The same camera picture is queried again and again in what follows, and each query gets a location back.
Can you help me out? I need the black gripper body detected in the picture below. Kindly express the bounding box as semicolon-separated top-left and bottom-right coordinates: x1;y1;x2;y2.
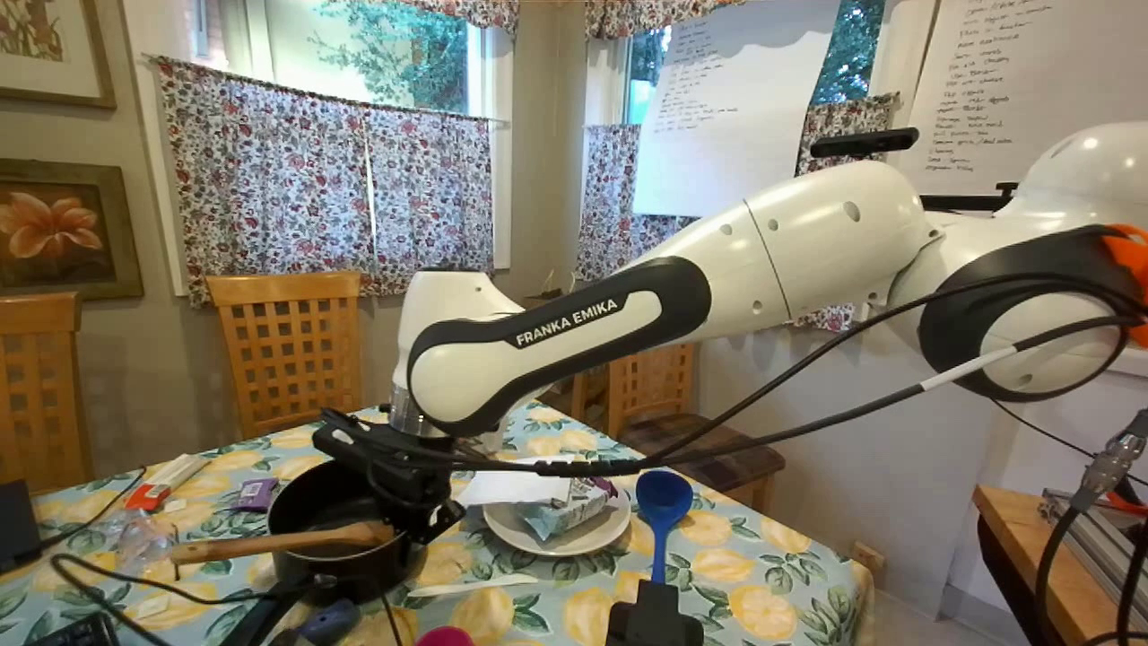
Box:
357;438;468;520

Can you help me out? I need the black pot with long handle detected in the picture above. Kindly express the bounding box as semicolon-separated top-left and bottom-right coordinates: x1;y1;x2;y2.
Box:
220;459;423;646

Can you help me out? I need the wooden spoon handle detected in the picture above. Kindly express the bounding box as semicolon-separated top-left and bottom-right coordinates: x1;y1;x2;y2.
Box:
168;517;401;572

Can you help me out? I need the white ceramic plate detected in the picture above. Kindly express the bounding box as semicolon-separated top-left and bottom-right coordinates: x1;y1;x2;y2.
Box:
480;494;635;563

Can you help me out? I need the white knife blade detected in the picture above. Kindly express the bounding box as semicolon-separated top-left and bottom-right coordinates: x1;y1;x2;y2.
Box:
405;572;547;602

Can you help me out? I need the white paper napkin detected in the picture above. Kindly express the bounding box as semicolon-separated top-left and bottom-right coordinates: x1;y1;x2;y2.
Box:
454;464;603;512

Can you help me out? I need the small snack packet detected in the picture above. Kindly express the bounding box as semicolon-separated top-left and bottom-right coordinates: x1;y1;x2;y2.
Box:
518;479;621;544

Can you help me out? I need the purple candy wrapper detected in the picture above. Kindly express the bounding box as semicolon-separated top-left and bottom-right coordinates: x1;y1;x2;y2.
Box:
230;474;279;517

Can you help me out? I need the red and white tube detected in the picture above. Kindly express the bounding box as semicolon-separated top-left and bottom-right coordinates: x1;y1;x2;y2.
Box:
121;450;226;517

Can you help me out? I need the wooden chair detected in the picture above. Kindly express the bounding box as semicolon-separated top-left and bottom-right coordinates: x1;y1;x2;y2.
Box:
541;336;787;507
0;292;94;494
206;270;369;440

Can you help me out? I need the clear plastic wrapper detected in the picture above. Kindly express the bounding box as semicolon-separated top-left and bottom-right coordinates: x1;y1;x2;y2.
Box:
113;511;185;573

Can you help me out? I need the lemon print tablecloth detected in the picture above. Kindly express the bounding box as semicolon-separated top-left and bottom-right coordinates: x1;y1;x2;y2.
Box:
0;399;875;646

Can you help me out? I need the framed flower picture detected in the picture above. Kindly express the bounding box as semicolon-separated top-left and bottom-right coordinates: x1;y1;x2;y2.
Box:
0;159;148;302

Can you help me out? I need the floral valance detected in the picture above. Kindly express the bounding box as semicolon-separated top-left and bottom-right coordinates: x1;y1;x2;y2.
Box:
586;0;676;38
405;0;525;32

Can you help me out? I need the white handwritten paper sheet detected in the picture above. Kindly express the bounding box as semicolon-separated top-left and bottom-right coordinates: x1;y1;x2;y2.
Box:
627;0;840;222

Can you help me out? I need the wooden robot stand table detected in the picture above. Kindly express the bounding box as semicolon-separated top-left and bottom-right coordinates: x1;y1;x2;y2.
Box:
974;479;1148;646

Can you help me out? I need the whiteboard with writing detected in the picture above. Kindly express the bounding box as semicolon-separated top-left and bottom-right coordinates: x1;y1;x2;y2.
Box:
891;0;1148;201

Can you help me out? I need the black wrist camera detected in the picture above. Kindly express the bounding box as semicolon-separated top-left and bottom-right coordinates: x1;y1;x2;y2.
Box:
313;407;412;468

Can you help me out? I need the blue tool handle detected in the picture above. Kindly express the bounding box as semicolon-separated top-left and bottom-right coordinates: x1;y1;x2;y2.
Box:
291;596;364;646

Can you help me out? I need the black laptop cable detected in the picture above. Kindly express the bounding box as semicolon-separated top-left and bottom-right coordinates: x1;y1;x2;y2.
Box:
47;544;291;646

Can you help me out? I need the blue ladle with black handle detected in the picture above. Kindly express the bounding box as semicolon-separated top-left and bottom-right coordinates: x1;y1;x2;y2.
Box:
606;468;711;646

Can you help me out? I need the black camera on boom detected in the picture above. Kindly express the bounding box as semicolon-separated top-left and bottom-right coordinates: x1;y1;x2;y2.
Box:
811;127;1020;216

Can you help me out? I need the black cable with clip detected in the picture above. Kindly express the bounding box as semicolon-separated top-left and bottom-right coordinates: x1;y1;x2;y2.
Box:
1034;408;1148;646

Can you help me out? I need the aluminium mounting frame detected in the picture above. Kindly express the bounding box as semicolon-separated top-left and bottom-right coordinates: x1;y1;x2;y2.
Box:
1036;479;1148;602

